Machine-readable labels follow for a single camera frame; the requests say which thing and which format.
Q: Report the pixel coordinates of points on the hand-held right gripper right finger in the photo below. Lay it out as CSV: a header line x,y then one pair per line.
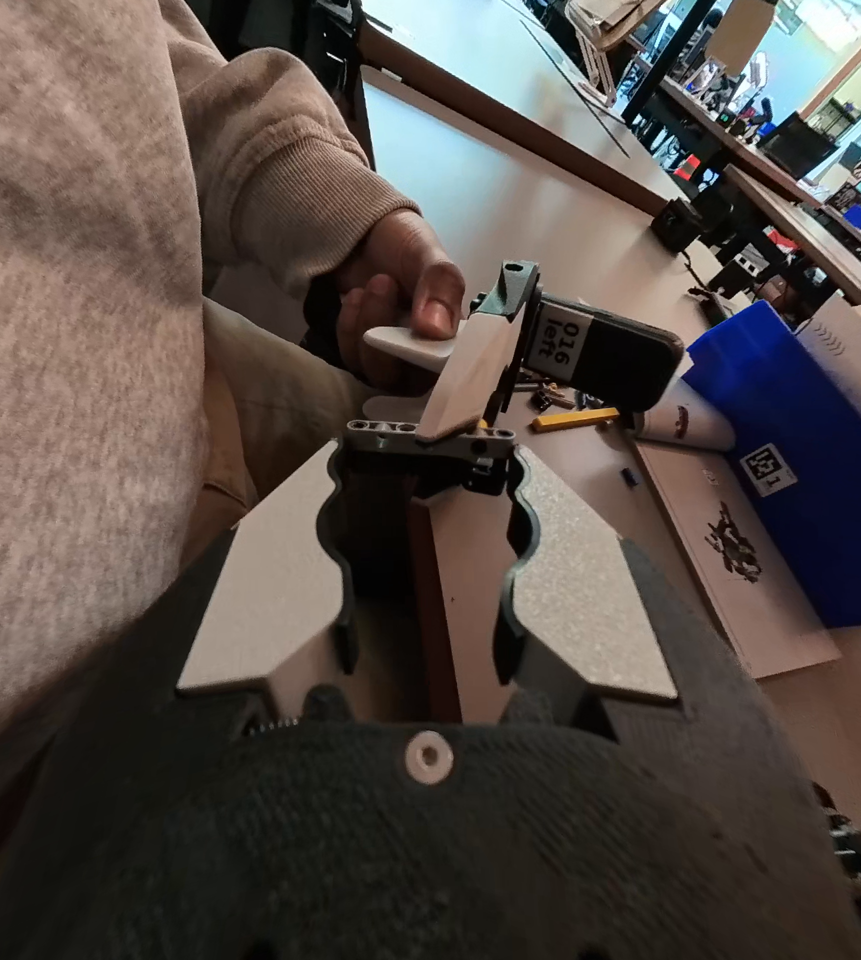
x,y
588,600

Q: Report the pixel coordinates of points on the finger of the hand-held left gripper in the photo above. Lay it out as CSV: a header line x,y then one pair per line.
x,y
472,375

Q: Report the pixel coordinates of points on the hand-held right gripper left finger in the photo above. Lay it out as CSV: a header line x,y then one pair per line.
x,y
265,585

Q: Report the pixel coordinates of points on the grey lego beam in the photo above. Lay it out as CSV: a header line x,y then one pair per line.
x,y
382,436

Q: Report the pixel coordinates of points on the person's left forearm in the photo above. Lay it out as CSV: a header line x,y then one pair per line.
x,y
288,150

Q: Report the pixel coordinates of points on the yellow lego beam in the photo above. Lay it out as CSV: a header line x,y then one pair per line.
x,y
573,421

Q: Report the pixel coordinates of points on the loose small lego parts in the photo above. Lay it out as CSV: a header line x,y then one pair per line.
x,y
550,395

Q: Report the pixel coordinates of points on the small blue lego piece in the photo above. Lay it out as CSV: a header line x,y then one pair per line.
x,y
629,477

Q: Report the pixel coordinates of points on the person's left hand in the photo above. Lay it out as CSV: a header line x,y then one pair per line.
x,y
408,262

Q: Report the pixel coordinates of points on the white paper cone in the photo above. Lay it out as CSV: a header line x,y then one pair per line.
x,y
689,424

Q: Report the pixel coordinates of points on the person's tan pants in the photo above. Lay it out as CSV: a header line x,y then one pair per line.
x,y
265,405

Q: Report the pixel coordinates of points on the blue plastic bin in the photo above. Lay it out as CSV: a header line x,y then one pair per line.
x,y
820,480

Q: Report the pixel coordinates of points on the background wooden desk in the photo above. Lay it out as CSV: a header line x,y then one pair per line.
x,y
790,195

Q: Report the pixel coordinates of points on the black computer monitor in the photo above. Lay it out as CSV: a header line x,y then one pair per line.
x,y
798,142

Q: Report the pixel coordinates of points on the neighbouring white-top desk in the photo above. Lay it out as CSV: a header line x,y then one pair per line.
x,y
505,67

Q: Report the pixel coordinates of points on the person's grey sweater torso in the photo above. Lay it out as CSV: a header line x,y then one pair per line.
x,y
63,337

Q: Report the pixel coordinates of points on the small black camera cube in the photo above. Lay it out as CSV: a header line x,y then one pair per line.
x,y
676,223

